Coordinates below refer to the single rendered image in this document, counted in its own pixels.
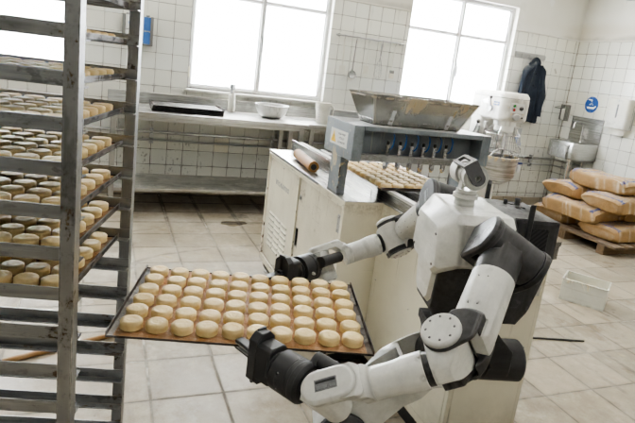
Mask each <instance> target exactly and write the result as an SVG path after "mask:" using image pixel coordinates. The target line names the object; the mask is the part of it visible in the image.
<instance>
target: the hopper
mask: <svg viewBox="0 0 635 423"><path fill-rule="evenodd" d="M349 90H350V92H351V95H352V100H353V103H354V105H355V107H356V110H357V113H358V116H359V119H360V120H361V121H364V122H367V123H370V124H373V125H380V126H392V127H413V128H423V129H434V130H445V131H456V132H458V131H459V130H460V129H461V128H462V127H463V126H464V125H465V123H466V122H467V121H468V120H469V119H470V118H471V116H472V115H473V114H474V113H475V111H476V110H477V109H478V108H479V107H480V106H479V105H474V104H469V103H463V102H457V101H453V100H447V99H438V98H430V97H421V96H413V95H404V94H395V93H380V92H372V91H363V90H355V89H349Z"/></svg>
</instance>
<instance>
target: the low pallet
mask: <svg viewBox="0 0 635 423"><path fill-rule="evenodd" d="M557 222H558V221H557ZM559 223H560V226H559V233H558V237H560V238H562V239H588V240H591V241H593V242H596V243H597V247H596V250H595V252H596V253H598V254H601V255H619V254H635V243H614V242H610V241H608V240H605V239H602V238H599V237H597V236H594V235H591V234H590V233H587V232H585V231H584V230H583V229H582V228H581V227H580V226H579V225H578V224H564V223H561V222H559Z"/></svg>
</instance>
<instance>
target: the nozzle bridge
mask: <svg viewBox="0 0 635 423"><path fill-rule="evenodd" d="M393 133H395V143H394V146H393V148H392V149H391V150H389V155H388V156H386V155H385V150H386V143H387V141H390V148H391V146H392V145H393V141H394V135H393ZM404 134H406V135H407V143H406V147H405V149H404V150H403V151H402V154H401V156H400V157H399V156H397V148H398V145H399V142H403V143H402V147H403V148H404V145H405V140H406V137H405V135H404ZM417 135H419V138H420V141H419V145H418V148H417V150H416V151H414V152H413V157H408V152H409V146H410V145H411V143H414V150H415V149H416V147H417V143H418V137H417ZM428 136H430V138H431V144H430V147H429V150H428V151H427V152H426V153H424V158H420V149H421V147H422V144H425V151H426V150H427V148H428V145H429V137H428ZM439 137H441V139H442V146H441V148H440V143H441V140H440V138H439ZM451 138H453V140H454V145H453V149H452V151H451V153H449V154H447V157H446V160H444V159H443V158H442V153H443V149H444V147H445V144H446V145H448V148H447V149H448V152H449V151H450V150H451V147H452V139H451ZM490 142H491V137H490V136H487V135H483V134H479V133H475V132H471V131H468V130H464V129H460V130H459V131H458V132H456V131H445V130H434V129H423V128H413V127H392V126H380V125H373V124H370V123H367V122H364V121H361V120H360V119H359V118H350V117H339V116H338V117H337V116H328V121H327V128H326V136H325V144H324V148H326V149H328V150H330V151H332V156H331V163H330V170H329V177H328V185H327V189H328V190H330V191H331V192H332V193H334V194H335V195H344V190H345V183H346V176H347V169H348V162H349V161H382V162H397V163H414V164H430V165H446V166H451V164H452V162H453V161H454V160H455V159H457V158H459V157H461V156H463V155H465V154H466V155H468V156H470V157H472V158H474V159H477V160H478V162H479V164H480V166H482V167H484V168H485V169H486V166H487V160H488V155H489V147H490ZM434 144H436V145H437V152H438V150H439V148H440V151H439V152H438V153H436V157H435V158H434V159H432V158H431V154H432V149H433V147H434ZM403 148H402V149H403ZM448 185H452V186H455V187H458V182H457V181H455V180H454V179H452V177H451V175H450V178H449V184H448Z"/></svg>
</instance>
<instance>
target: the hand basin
mask: <svg viewBox="0 0 635 423"><path fill-rule="evenodd" d="M558 109H560V113H559V117H558V119H560V120H562V121H568V120H569V115H570V111H571V105H564V104H561V108H558ZM634 116H635V100H630V99H622V98H614V97H612V98H611V99H610V101H609V107H608V112H607V116H606V120H599V119H593V118H588V117H581V116H575V115H574V116H573V120H572V123H571V128H570V132H569V137H568V140H565V139H554V138H550V141H549V145H548V150H547V154H548V155H551V156H555V157H559V158H563V159H566V160H567V163H566V165H565V167H566V168H565V172H564V176H563V179H567V176H568V172H569V171H570V172H571V171H572V166H571V161H581V163H580V165H578V166H579V167H580V168H582V162H583V161H587V162H594V161H595V159H596V155H597V151H598V147H599V145H600V141H601V137H602V133H603V128H604V127H608V128H609V130H608V132H607V133H608V134H614V135H619V136H623V135H624V132H625V131H631V128H632V124H633V120H634ZM570 166H571V168H570V169H569V167H570Z"/></svg>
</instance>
